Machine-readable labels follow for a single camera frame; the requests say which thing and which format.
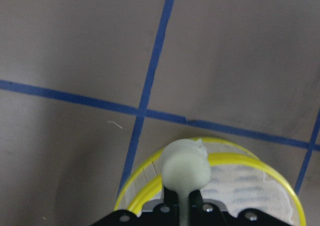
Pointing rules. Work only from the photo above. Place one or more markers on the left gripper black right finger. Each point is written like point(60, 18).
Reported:
point(195, 201)

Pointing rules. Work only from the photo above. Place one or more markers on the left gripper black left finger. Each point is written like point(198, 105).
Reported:
point(170, 200)

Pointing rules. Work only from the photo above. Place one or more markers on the white steamed bun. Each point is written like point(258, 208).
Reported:
point(185, 168)

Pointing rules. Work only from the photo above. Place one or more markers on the yellow-rimmed bamboo steamer tray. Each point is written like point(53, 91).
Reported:
point(239, 179)

